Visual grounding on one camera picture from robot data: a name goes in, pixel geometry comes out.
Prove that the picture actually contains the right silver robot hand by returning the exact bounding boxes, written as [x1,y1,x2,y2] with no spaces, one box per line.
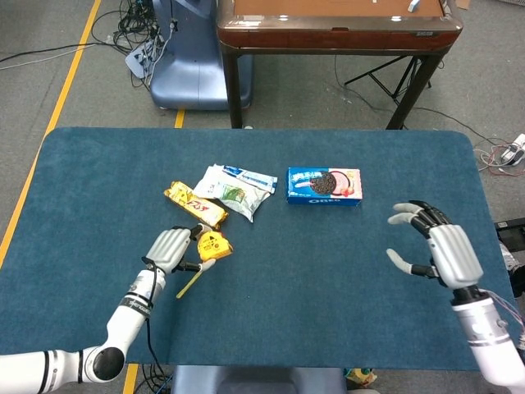
[386,199,484,291]

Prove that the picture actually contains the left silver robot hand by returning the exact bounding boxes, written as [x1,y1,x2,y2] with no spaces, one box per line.
[142,223,217,275]

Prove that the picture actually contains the yellow tape measure with strap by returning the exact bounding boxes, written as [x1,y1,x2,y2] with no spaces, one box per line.
[176,230,234,300]

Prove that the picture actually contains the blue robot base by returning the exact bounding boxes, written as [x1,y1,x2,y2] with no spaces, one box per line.
[149,0,253,111]

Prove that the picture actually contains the yellow biscuit pack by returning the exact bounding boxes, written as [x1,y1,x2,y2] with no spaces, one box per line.
[163,181,230,230]

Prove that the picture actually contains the white crumpled snack bag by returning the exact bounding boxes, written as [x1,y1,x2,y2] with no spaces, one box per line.
[192,164,278,223]

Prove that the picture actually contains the white power strip with plugs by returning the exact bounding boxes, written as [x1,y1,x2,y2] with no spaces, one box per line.
[500,133,525,166]

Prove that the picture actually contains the blue carpet table mat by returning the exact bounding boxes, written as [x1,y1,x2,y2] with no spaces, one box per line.
[0,126,516,366]

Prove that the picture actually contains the blue Oreo cookie box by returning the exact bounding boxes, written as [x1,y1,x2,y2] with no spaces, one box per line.
[285,166,364,206]

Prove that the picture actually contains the colourful packet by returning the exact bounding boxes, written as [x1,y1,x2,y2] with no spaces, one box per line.
[346,367,378,392]

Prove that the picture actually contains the blue own robot torso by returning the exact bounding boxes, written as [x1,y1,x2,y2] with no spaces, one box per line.
[170,364,348,394]

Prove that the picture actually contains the white floor power board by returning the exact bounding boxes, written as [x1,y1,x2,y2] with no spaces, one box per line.
[125,40,158,80]

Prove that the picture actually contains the brown automatic mahjong table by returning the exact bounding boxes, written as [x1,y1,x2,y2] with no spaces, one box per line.
[216,0,464,131]

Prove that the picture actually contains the black equipment frame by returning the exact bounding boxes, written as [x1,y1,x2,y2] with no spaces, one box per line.
[494,219,525,252]

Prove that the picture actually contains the coloured wires on right wrist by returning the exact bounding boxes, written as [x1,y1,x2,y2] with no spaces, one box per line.
[482,289,525,326]

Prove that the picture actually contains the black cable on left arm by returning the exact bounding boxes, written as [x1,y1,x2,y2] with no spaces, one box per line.
[142,262,166,370]

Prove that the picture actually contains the tangled floor cables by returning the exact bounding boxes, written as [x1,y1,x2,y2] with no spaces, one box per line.
[89,0,173,89]

